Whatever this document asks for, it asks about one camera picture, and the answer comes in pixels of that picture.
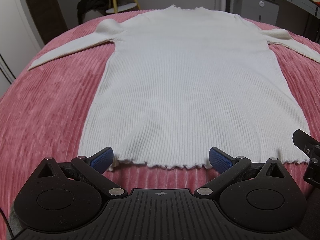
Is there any black garment on floor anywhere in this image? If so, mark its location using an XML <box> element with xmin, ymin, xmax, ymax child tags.
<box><xmin>76</xmin><ymin>0</ymin><xmax>113</xmax><ymax>25</ymax></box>

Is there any white wardrobe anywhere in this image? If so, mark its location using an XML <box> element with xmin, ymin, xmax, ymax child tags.
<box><xmin>0</xmin><ymin>0</ymin><xmax>44</xmax><ymax>95</ymax></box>

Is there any grey dressing table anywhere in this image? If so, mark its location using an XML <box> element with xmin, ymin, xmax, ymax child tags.
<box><xmin>272</xmin><ymin>0</ymin><xmax>319</xmax><ymax>43</ymax></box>

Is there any grey bedside cabinet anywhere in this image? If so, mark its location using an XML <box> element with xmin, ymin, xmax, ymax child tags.
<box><xmin>233</xmin><ymin>0</ymin><xmax>279</xmax><ymax>25</ymax></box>

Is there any white ribbed knit sweater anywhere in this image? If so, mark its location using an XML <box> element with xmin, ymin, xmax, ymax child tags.
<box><xmin>31</xmin><ymin>6</ymin><xmax>319</xmax><ymax>168</ymax></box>

